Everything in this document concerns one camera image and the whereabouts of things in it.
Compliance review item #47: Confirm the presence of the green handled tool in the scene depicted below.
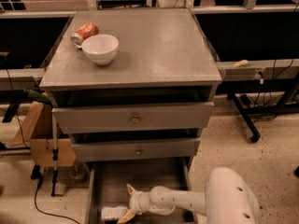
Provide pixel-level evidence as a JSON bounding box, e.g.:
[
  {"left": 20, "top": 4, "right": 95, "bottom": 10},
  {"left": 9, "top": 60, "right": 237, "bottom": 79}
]
[{"left": 0, "top": 90, "right": 50, "bottom": 123}]

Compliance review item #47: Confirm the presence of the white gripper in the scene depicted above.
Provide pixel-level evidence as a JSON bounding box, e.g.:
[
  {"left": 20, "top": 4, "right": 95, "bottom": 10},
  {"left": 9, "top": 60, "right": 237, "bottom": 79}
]
[{"left": 117, "top": 184, "right": 152, "bottom": 224}]

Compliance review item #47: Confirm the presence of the orange soda can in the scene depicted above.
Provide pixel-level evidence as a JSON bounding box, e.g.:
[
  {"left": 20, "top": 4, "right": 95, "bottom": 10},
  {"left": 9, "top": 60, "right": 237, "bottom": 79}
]
[{"left": 70, "top": 22, "right": 99, "bottom": 48}]

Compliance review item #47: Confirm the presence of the brown cardboard box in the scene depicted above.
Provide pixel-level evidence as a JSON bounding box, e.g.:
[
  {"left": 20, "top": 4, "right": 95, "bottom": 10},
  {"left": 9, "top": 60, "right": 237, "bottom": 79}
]
[{"left": 6, "top": 100, "right": 77, "bottom": 168}]

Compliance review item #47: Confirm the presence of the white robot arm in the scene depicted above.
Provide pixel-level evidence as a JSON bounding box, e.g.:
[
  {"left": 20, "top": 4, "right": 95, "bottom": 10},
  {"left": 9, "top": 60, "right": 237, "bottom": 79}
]
[{"left": 118, "top": 167, "right": 260, "bottom": 224}]

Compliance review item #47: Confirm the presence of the white ceramic bowl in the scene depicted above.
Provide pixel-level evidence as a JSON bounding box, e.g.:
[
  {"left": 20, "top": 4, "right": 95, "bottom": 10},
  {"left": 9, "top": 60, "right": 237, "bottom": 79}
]
[{"left": 81, "top": 35, "right": 119, "bottom": 65}]

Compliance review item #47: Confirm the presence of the silver tripod leg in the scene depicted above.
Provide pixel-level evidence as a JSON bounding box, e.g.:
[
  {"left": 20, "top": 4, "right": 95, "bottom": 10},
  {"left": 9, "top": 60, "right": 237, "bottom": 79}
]
[{"left": 51, "top": 115, "right": 58, "bottom": 197}]

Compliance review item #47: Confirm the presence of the small yellow foam piece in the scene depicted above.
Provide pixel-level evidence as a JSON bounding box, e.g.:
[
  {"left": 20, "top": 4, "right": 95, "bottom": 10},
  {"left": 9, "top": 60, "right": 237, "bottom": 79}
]
[{"left": 233, "top": 60, "right": 249, "bottom": 67}]

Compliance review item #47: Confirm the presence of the black floor cable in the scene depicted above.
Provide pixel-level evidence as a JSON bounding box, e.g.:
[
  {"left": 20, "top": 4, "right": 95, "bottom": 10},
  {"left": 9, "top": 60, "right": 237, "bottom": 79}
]
[{"left": 33, "top": 175, "right": 81, "bottom": 224}]

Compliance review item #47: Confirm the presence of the grey drawer cabinet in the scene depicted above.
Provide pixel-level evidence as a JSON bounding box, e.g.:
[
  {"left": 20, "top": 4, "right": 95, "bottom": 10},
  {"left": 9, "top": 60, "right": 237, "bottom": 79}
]
[{"left": 38, "top": 8, "right": 222, "bottom": 224}]

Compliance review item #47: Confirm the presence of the grey middle drawer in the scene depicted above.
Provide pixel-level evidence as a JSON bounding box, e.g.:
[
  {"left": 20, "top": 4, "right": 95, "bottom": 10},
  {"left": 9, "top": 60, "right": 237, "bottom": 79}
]
[{"left": 73, "top": 138, "right": 201, "bottom": 162}]

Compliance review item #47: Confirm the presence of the black table leg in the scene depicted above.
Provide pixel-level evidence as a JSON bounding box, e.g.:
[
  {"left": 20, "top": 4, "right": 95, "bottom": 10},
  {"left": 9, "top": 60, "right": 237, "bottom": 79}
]
[{"left": 227, "top": 93, "right": 261, "bottom": 143}]

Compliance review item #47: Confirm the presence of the grey open bottom drawer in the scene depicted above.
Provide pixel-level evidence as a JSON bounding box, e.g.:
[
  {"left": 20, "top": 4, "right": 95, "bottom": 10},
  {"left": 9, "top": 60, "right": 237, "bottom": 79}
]
[{"left": 84, "top": 158, "right": 191, "bottom": 224}]

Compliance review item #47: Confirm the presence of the grey top drawer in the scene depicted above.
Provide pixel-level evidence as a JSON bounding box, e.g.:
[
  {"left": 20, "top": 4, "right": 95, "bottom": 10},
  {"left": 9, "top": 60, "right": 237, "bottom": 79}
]
[{"left": 52, "top": 102, "right": 214, "bottom": 133}]

